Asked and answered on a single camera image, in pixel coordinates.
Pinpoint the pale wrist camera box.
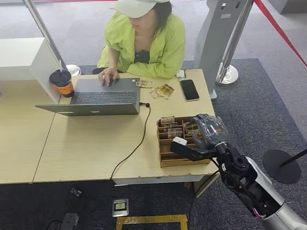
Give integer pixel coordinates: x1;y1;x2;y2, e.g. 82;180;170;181
172;136;188;147

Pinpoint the wooden table leg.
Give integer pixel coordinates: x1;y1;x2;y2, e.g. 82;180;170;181
194;173;220;198

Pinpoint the chrome stanchion pole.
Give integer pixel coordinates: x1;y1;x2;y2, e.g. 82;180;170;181
23;0;68;70
216;0;254;84

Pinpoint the red barrier rope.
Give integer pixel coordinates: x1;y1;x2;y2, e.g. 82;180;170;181
253;0;307;68

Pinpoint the person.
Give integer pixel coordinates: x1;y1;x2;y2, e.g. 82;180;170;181
92;0;186;87

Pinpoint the grey block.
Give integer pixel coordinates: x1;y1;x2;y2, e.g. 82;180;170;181
267;0;307;15

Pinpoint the black laptop power cable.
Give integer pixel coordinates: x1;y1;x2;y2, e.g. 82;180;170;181
110;102;152;180

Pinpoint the grey laptop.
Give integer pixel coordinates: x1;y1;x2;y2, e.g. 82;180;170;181
35;78;141;117

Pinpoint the black thin pole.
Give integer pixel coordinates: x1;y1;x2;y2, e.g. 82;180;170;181
279;148;307;168

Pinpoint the black coffee cup orange sleeve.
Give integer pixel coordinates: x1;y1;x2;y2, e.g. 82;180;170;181
49;69;75;98

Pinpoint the black round floor base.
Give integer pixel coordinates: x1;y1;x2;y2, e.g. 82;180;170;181
262;149;302;185

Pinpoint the grey power adapter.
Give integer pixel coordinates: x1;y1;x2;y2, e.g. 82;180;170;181
60;213;79;230

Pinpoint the silver floor socket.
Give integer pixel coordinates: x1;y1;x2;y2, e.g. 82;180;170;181
111;198;129;218

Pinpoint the chrome stanchion base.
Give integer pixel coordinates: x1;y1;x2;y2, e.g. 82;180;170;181
215;64;239;86
66;64;82;77

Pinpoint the wooden card holder box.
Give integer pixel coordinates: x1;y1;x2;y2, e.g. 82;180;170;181
157;116;212;168

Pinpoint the black smartphone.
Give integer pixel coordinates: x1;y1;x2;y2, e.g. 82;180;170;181
179;79;200;102

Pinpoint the person's right hand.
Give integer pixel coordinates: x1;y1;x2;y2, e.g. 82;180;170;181
98;67;119;87

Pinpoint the grey kiosk stand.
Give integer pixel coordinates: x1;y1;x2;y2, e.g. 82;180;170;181
194;0;250;101

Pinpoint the small black device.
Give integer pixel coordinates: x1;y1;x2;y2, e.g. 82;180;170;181
70;187;83;198

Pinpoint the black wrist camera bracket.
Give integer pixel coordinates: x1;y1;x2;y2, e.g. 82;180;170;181
169;140;218;162

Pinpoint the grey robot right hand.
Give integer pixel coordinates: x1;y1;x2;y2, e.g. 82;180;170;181
191;114;230;150

